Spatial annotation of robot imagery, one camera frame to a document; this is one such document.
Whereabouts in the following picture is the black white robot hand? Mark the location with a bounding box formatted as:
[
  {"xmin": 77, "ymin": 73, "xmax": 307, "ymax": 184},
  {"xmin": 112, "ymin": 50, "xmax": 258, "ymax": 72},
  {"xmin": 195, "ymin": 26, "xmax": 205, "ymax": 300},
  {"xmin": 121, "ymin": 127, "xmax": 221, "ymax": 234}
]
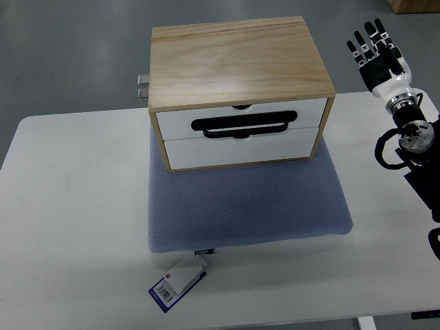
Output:
[{"xmin": 346, "ymin": 19, "xmax": 418, "ymax": 113}]

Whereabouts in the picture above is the black drawer handle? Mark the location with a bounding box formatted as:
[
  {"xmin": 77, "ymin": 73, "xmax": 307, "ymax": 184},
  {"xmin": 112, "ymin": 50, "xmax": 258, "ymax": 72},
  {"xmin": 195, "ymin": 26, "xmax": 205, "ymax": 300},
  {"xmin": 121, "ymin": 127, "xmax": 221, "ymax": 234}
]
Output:
[{"xmin": 191, "ymin": 110, "xmax": 298, "ymax": 139}]

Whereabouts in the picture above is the white drawer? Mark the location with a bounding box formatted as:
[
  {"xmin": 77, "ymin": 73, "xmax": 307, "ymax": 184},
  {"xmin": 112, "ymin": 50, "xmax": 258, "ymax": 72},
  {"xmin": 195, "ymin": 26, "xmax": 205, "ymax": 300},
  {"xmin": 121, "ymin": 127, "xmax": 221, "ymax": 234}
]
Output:
[
  {"xmin": 157, "ymin": 98, "xmax": 327, "ymax": 140},
  {"xmin": 165, "ymin": 127, "xmax": 318, "ymax": 170}
]

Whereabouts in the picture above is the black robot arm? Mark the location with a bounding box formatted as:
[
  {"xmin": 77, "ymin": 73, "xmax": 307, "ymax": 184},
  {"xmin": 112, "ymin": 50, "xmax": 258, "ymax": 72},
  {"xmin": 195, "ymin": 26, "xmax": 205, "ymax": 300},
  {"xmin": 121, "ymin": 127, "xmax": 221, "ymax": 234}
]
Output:
[{"xmin": 374, "ymin": 93, "xmax": 439, "ymax": 223}]

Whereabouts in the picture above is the wooden drawer cabinet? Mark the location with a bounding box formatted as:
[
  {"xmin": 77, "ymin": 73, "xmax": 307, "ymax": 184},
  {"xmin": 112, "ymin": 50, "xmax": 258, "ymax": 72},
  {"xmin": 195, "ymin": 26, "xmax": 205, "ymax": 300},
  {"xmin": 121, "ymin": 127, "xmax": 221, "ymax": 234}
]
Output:
[{"xmin": 148, "ymin": 16, "xmax": 336, "ymax": 172}]

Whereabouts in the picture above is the cardboard box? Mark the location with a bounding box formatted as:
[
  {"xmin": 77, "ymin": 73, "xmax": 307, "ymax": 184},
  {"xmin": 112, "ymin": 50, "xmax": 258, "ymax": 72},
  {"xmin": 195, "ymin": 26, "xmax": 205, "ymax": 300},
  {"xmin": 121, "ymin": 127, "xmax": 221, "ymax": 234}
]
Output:
[{"xmin": 387, "ymin": 0, "xmax": 440, "ymax": 14}]

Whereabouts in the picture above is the blue mesh cushion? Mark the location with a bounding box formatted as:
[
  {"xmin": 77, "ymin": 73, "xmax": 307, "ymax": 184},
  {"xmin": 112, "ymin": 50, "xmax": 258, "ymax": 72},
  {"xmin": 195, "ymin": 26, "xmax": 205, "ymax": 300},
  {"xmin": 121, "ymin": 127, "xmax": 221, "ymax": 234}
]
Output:
[{"xmin": 148, "ymin": 136, "xmax": 353, "ymax": 254}]

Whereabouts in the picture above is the lower grey metal clamp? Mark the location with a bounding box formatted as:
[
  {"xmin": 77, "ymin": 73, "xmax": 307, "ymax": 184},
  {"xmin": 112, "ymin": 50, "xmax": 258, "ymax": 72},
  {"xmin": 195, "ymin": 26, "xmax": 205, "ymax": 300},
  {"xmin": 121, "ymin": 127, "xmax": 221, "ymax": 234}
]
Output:
[{"xmin": 137, "ymin": 87, "xmax": 149, "ymax": 100}]

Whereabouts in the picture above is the grey metal clamp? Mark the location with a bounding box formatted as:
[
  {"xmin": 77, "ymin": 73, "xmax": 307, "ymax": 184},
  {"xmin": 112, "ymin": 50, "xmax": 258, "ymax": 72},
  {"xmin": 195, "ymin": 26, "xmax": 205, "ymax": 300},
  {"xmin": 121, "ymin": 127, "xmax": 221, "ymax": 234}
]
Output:
[
  {"xmin": 137, "ymin": 74, "xmax": 149, "ymax": 86},
  {"xmin": 137, "ymin": 87, "xmax": 149, "ymax": 100}
]

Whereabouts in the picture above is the black table control panel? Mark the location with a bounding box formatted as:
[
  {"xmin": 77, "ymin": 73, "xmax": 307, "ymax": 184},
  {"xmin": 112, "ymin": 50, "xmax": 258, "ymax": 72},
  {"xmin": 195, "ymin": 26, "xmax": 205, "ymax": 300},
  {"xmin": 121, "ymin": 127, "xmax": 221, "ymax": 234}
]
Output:
[{"xmin": 411, "ymin": 309, "xmax": 440, "ymax": 320}]

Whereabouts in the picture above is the upper grey metal clamp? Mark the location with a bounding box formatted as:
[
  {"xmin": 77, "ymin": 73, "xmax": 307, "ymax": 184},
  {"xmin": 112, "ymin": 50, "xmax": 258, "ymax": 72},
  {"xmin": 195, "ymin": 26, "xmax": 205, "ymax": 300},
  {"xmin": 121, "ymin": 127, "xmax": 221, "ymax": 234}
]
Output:
[{"xmin": 137, "ymin": 74, "xmax": 149, "ymax": 86}]

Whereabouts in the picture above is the white table leg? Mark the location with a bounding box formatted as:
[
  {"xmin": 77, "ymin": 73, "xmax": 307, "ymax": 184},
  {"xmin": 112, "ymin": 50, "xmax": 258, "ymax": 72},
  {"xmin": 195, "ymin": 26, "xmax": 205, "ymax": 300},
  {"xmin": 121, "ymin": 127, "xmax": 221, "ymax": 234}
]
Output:
[{"xmin": 357, "ymin": 316, "xmax": 377, "ymax": 330}]

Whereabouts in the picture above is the white blue product tag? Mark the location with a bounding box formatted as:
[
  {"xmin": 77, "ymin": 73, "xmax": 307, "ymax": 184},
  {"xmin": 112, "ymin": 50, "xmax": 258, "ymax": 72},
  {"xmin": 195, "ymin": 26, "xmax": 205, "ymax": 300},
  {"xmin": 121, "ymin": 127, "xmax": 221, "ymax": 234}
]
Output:
[{"xmin": 148, "ymin": 255, "xmax": 208, "ymax": 313}]

